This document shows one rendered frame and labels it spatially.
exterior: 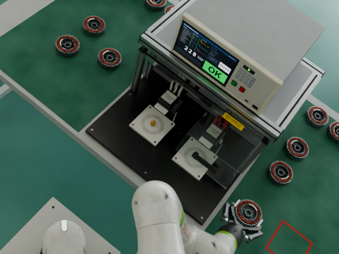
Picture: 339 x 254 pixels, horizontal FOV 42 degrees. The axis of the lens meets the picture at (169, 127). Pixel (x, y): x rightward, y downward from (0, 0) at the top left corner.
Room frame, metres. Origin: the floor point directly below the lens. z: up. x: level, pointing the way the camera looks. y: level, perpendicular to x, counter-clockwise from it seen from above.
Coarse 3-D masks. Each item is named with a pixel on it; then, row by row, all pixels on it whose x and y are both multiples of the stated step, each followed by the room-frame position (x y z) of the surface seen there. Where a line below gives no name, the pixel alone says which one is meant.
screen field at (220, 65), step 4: (208, 56) 1.13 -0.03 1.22; (212, 56) 1.12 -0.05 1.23; (212, 60) 1.12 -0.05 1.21; (216, 60) 1.12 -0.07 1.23; (216, 64) 1.11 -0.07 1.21; (220, 64) 1.11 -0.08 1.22; (220, 68) 1.11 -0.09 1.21; (224, 68) 1.10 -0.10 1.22; (228, 68) 1.10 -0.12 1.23; (228, 72) 1.10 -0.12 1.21
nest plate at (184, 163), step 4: (176, 156) 0.92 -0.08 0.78; (180, 156) 0.93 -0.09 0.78; (176, 160) 0.90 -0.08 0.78; (180, 160) 0.91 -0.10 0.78; (184, 160) 0.92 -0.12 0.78; (188, 160) 0.93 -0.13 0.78; (180, 164) 0.89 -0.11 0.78; (184, 164) 0.90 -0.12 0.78; (188, 164) 0.91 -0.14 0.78; (192, 164) 0.91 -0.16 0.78; (184, 168) 0.88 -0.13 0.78; (188, 168) 0.89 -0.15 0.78; (192, 168) 0.90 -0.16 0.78; (196, 168) 0.90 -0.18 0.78; (188, 172) 0.88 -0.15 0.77; (192, 172) 0.88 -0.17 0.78; (196, 172) 0.89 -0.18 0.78; (200, 172) 0.89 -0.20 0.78; (204, 172) 0.90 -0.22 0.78; (196, 176) 0.87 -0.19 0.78; (200, 176) 0.88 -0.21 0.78
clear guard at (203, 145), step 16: (208, 112) 1.00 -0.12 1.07; (224, 112) 1.03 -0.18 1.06; (192, 128) 0.90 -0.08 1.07; (208, 128) 0.93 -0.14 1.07; (224, 128) 0.96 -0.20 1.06; (192, 144) 0.85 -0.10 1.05; (208, 144) 0.86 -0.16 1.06; (224, 144) 0.89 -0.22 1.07; (240, 144) 0.92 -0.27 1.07; (256, 144) 0.95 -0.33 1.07; (192, 160) 0.80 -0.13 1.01; (208, 160) 0.81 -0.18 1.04; (224, 160) 0.83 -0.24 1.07; (240, 160) 0.85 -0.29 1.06; (224, 176) 0.78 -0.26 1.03
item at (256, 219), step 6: (240, 204) 0.79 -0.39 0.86; (246, 204) 0.80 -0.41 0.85; (252, 204) 0.81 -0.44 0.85; (234, 210) 0.77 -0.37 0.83; (240, 210) 0.77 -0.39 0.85; (246, 210) 0.78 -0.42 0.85; (252, 210) 0.80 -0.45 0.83; (258, 210) 0.80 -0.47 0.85; (240, 216) 0.74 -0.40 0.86; (246, 216) 0.76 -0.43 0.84; (258, 216) 0.77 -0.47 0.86; (240, 222) 0.72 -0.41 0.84; (246, 222) 0.73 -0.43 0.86; (252, 222) 0.74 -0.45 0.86; (258, 222) 0.75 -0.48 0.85
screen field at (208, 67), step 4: (204, 64) 1.13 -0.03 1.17; (208, 64) 1.12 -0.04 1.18; (204, 68) 1.12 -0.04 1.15; (208, 68) 1.12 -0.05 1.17; (212, 68) 1.12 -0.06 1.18; (216, 68) 1.11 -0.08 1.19; (208, 72) 1.12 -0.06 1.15; (212, 72) 1.11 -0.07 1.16; (216, 72) 1.11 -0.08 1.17; (220, 72) 1.11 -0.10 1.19; (216, 76) 1.11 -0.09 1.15; (220, 76) 1.10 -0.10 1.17; (224, 76) 1.10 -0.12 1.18; (220, 80) 1.10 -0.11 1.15; (224, 80) 1.10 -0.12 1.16
